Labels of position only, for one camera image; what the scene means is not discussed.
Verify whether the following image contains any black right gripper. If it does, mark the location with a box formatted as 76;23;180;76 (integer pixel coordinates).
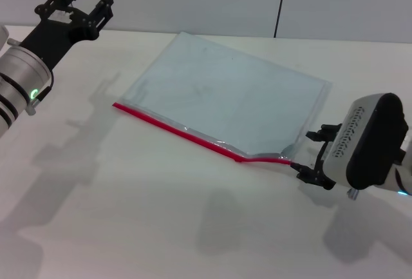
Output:
291;123;342;191

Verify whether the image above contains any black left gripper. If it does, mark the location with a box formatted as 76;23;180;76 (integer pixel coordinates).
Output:
20;0;115;73

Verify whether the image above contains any clear red-zip document bag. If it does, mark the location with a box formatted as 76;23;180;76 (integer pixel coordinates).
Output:
111;30;332;168

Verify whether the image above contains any white black wrist camera box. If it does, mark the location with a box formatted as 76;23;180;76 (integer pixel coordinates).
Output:
323;92;409;191

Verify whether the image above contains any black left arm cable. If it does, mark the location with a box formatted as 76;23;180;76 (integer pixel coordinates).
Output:
30;71;55;108

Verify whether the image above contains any thick black wall cable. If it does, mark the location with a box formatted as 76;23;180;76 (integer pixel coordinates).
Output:
273;0;290;39

